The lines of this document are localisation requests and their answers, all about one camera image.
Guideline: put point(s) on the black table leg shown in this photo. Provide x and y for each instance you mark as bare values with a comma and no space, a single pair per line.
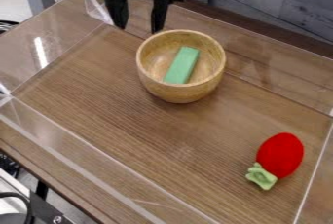
42,190

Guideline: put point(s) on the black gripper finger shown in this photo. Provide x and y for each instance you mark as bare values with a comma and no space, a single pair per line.
158,15
118,10

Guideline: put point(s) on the green rectangular block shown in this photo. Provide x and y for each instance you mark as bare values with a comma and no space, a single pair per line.
182,66

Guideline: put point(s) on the clear acrylic corner bracket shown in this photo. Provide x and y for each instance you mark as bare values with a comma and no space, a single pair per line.
96,11

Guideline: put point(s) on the red plush strawberry toy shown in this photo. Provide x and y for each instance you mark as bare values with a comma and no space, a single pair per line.
278,159

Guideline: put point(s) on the brown wooden bowl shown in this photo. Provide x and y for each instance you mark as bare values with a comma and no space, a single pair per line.
154,58

